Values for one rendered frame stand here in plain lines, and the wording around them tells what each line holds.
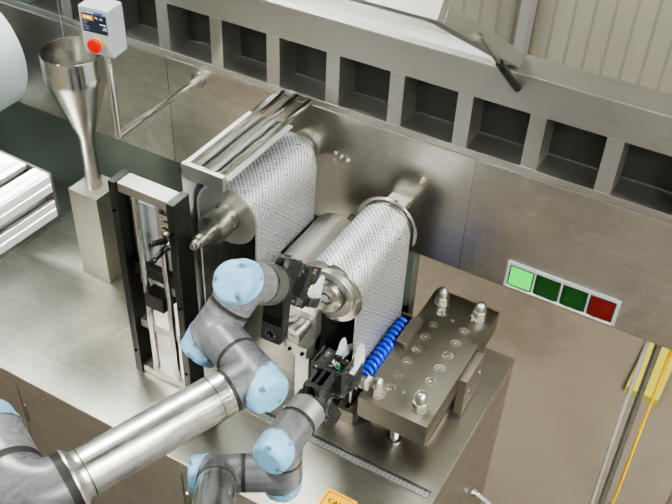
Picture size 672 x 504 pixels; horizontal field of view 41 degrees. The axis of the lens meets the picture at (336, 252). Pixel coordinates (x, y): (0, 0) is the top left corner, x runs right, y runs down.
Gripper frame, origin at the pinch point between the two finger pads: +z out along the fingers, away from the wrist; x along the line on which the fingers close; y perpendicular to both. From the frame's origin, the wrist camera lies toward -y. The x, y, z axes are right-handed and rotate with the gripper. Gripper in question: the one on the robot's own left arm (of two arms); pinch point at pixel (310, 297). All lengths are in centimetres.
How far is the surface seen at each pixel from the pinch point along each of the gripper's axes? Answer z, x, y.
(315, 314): 4.1, -0.6, -3.3
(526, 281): 32.5, -33.3, 17.2
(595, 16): 154, -3, 110
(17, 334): 11, 73, -37
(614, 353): 197, -48, 0
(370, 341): 21.4, -8.1, -6.6
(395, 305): 29.8, -8.2, 1.9
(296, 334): 0.5, 0.4, -8.0
